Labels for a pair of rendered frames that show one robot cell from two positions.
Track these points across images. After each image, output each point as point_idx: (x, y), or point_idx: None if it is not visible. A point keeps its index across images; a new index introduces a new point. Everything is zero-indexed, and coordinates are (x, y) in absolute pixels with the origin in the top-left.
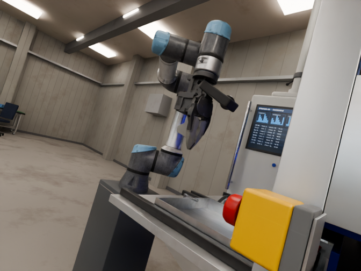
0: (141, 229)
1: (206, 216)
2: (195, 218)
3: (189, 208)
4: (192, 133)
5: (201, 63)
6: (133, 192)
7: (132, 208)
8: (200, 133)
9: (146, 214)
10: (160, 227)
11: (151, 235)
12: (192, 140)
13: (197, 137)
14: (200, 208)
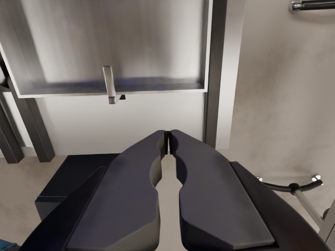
0: (89, 165)
1: (90, 43)
2: (131, 40)
3: (103, 84)
4: (206, 152)
5: None
6: (208, 136)
7: (233, 94)
8: (134, 168)
9: (224, 73)
10: (239, 26)
11: (73, 159)
12: (187, 136)
13: (150, 148)
14: (68, 82)
